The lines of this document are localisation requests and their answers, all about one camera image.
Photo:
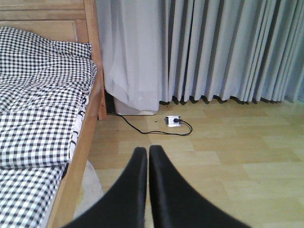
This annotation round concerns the floor power outlet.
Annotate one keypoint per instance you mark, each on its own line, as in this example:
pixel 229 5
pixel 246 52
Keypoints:
pixel 173 121

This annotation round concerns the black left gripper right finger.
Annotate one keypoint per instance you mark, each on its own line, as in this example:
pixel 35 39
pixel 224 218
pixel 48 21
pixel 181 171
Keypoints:
pixel 175 203

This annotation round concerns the grey curtain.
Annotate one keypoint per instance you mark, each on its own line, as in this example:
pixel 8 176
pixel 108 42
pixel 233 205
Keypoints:
pixel 156 50

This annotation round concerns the wooden bed frame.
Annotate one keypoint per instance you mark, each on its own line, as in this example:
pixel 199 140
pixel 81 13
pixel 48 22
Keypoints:
pixel 67 21

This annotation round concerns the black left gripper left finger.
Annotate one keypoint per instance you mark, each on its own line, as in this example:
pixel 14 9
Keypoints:
pixel 123 206

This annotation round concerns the black white checkered bedding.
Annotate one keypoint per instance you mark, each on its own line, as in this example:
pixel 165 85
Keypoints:
pixel 44 92

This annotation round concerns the grey round rug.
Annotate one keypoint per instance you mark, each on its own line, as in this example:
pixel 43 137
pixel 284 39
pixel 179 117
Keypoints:
pixel 90 192

